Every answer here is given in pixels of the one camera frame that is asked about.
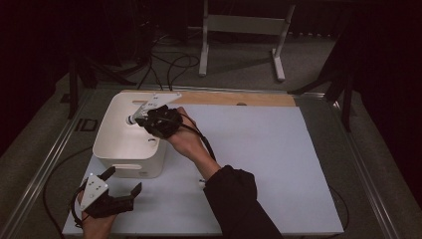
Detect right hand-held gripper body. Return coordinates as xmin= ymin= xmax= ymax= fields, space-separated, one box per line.
xmin=131 ymin=92 xmax=184 ymax=139

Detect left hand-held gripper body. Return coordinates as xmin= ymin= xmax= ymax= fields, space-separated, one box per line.
xmin=79 ymin=173 xmax=135 ymax=219

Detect white plastic bin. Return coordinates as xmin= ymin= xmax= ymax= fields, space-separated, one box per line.
xmin=92 ymin=92 xmax=168 ymax=179

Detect person's left hand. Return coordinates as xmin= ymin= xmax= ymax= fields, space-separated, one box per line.
xmin=80 ymin=210 xmax=117 ymax=239

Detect person's right hand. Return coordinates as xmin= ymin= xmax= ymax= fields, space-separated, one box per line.
xmin=165 ymin=107 xmax=207 ymax=160

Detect wooden board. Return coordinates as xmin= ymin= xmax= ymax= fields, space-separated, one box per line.
xmin=120 ymin=89 xmax=297 ymax=108

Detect black metal stand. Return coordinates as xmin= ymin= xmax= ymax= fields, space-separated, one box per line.
xmin=288 ymin=6 xmax=357 ymax=133
xmin=68 ymin=56 xmax=137 ymax=120

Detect pale blue table mat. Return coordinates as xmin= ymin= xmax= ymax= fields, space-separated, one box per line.
xmin=62 ymin=103 xmax=344 ymax=237

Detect white metal stand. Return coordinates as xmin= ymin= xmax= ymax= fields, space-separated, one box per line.
xmin=187 ymin=0 xmax=297 ymax=83

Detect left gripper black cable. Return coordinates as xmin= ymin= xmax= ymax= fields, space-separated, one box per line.
xmin=70 ymin=180 xmax=88 ymax=228

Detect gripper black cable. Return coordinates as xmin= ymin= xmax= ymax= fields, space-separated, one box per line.
xmin=70 ymin=180 xmax=88 ymax=228
xmin=178 ymin=113 xmax=350 ymax=233

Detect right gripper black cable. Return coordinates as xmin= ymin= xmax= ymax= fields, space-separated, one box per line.
xmin=178 ymin=113 xmax=350 ymax=233

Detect black floor cables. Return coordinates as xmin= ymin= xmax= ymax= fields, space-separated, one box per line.
xmin=137 ymin=33 xmax=200 ymax=92

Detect black cable on floor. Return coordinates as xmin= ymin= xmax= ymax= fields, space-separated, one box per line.
xmin=42 ymin=144 xmax=95 ymax=239

